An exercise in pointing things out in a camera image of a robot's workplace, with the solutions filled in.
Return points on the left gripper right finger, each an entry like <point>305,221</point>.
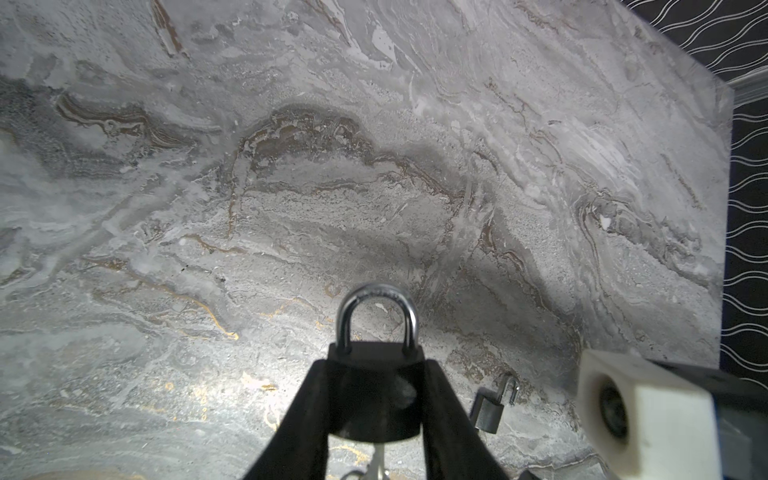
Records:
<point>452,448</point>

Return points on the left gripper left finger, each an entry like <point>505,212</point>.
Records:
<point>299,448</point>

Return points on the black padlock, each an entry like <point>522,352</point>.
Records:
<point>488,406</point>
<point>376,388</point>

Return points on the silver key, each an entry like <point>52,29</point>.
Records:
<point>376,468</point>

